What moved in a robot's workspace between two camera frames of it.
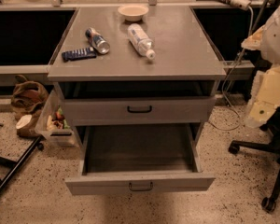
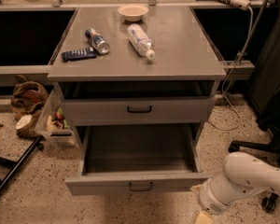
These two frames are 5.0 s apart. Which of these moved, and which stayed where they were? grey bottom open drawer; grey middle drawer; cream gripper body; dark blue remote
Moved: cream gripper body
Stayed: grey middle drawer; grey bottom open drawer; dark blue remote
